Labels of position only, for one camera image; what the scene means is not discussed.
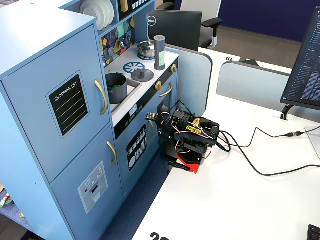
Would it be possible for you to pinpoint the lit computer monitor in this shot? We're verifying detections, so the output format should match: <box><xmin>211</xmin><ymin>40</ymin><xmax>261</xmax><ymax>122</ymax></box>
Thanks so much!
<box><xmin>279</xmin><ymin>6</ymin><xmax>320</xmax><ymax>111</ymax></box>

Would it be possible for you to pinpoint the gold wide oven handle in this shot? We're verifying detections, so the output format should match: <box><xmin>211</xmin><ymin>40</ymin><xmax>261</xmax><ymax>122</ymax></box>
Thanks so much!
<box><xmin>158</xmin><ymin>81</ymin><xmax>174</xmax><ymax>98</ymax></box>

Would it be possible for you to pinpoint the metal slotted spatula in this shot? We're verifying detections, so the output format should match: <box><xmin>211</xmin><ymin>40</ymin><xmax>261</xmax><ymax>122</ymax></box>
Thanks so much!
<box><xmin>107</xmin><ymin>37</ymin><xmax>116</xmax><ymax>60</ymax></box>

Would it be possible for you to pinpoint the gold curved door handle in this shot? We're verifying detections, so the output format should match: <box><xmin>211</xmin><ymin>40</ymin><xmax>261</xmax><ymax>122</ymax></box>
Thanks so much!
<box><xmin>106</xmin><ymin>140</ymin><xmax>118</xmax><ymax>165</ymax></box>
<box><xmin>94</xmin><ymin>79</ymin><xmax>109</xmax><ymax>116</ymax></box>

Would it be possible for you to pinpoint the blue door with shopping list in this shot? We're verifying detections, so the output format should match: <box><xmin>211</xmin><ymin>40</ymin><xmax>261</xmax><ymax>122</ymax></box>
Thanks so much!
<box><xmin>0</xmin><ymin>24</ymin><xmax>113</xmax><ymax>185</ymax></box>

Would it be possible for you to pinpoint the gray pot lid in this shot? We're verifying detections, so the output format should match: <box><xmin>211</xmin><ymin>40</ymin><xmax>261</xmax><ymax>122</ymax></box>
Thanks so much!
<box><xmin>131</xmin><ymin>68</ymin><xmax>155</xmax><ymax>83</ymax></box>

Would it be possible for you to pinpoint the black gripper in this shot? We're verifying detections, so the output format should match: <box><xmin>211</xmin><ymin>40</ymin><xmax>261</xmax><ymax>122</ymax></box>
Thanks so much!
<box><xmin>158</xmin><ymin>121</ymin><xmax>181</xmax><ymax>161</ymax></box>

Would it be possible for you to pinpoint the white and black office chair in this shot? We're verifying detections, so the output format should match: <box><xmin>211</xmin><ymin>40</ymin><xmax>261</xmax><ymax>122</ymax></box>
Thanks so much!
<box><xmin>174</xmin><ymin>0</ymin><xmax>224</xmax><ymax>50</ymax></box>

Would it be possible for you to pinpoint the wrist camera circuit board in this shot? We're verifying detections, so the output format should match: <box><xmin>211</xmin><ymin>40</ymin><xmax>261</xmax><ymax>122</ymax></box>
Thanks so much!
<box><xmin>145</xmin><ymin>112</ymin><xmax>163</xmax><ymax>123</ymax></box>

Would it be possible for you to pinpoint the black monitor stand foot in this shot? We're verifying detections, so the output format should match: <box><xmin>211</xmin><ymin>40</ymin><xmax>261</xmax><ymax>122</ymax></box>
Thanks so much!
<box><xmin>281</xmin><ymin>104</ymin><xmax>296</xmax><ymax>121</ymax></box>

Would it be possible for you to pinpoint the black table clamp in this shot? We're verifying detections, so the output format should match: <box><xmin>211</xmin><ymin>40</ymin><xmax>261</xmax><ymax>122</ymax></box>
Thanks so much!
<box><xmin>167</xmin><ymin>160</ymin><xmax>191</xmax><ymax>172</ymax></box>

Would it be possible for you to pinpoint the gray desk divider panel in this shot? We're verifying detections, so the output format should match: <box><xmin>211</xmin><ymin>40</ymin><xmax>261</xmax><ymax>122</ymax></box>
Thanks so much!
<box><xmin>166</xmin><ymin>44</ymin><xmax>213</xmax><ymax>118</ymax></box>
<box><xmin>216</xmin><ymin>61</ymin><xmax>320</xmax><ymax>123</ymax></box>

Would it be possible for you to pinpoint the black keyboard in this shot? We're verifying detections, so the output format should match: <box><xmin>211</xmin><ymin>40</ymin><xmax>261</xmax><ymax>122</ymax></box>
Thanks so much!
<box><xmin>306</xmin><ymin>224</ymin><xmax>320</xmax><ymax>240</ymax></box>

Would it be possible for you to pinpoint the blue toy kitchen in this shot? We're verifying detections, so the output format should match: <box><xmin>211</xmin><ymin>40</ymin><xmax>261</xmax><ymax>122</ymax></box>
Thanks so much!
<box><xmin>0</xmin><ymin>0</ymin><xmax>181</xmax><ymax>240</ymax></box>

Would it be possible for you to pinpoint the green white small package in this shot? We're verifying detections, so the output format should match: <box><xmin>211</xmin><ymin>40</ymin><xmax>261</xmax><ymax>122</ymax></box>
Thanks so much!
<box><xmin>0</xmin><ymin>192</ymin><xmax>11</xmax><ymax>208</ymax></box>

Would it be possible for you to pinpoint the black power cable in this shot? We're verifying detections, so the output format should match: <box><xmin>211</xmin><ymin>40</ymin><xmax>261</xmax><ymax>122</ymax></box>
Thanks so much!
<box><xmin>217</xmin><ymin>129</ymin><xmax>320</xmax><ymax>177</ymax></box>

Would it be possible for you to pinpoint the gray stand base plate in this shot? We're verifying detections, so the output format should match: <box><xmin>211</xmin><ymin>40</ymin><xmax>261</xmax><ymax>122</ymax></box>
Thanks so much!
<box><xmin>304</xmin><ymin>124</ymin><xmax>320</xmax><ymax>160</ymax></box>

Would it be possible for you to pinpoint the black Dell monitor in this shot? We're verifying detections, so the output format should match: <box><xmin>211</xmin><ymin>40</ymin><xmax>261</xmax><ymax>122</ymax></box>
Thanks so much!
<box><xmin>147</xmin><ymin>9</ymin><xmax>203</xmax><ymax>52</ymax></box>

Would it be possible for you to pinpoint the gray plastic pot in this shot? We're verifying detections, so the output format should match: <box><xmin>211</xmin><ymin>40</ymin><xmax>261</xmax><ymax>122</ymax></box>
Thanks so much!
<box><xmin>104</xmin><ymin>72</ymin><xmax>128</xmax><ymax>105</ymax></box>

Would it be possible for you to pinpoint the stainless steel pot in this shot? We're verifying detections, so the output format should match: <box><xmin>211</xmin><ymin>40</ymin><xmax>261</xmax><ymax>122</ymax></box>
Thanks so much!
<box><xmin>137</xmin><ymin>40</ymin><xmax>156</xmax><ymax>58</ymax></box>

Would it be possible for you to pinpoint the blue door with dishes print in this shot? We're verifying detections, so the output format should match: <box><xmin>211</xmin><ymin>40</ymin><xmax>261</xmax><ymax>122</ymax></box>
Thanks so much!
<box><xmin>115</xmin><ymin>117</ymin><xmax>161</xmax><ymax>197</ymax></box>

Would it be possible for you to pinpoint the blue oven door with window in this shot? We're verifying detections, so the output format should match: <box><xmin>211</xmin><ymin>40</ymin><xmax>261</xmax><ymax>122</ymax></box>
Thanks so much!
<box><xmin>156</xmin><ymin>74</ymin><xmax>179</xmax><ymax>118</ymax></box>

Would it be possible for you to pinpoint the black camera usb cable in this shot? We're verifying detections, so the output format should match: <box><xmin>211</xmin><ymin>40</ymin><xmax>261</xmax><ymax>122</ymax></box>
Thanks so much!
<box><xmin>219</xmin><ymin>126</ymin><xmax>320</xmax><ymax>153</ymax></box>

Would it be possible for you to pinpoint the gold short door handle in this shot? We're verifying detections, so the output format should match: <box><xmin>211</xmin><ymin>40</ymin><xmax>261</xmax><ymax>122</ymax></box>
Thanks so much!
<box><xmin>148</xmin><ymin>119</ymin><xmax>156</xmax><ymax>140</ymax></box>

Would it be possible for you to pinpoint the robot arm base mount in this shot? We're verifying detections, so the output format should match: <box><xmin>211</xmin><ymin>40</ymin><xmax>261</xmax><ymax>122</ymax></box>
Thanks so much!
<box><xmin>176</xmin><ymin>143</ymin><xmax>213</xmax><ymax>175</ymax></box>

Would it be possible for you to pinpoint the white toy plate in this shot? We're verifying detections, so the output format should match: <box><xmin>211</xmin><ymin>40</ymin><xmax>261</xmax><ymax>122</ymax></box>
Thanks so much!
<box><xmin>99</xmin><ymin>0</ymin><xmax>110</xmax><ymax>28</ymax></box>
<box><xmin>107</xmin><ymin>0</ymin><xmax>116</xmax><ymax>26</ymax></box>
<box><xmin>79</xmin><ymin>0</ymin><xmax>104</xmax><ymax>31</ymax></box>

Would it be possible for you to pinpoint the gray sink basin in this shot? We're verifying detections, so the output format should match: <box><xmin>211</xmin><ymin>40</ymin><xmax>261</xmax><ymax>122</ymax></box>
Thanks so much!
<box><xmin>107</xmin><ymin>77</ymin><xmax>143</xmax><ymax>113</ymax></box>

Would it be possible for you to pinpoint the blue door with dispenser print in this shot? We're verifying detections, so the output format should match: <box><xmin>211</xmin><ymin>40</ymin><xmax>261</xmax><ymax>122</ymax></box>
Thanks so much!
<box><xmin>50</xmin><ymin>124</ymin><xmax>125</xmax><ymax>240</ymax></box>

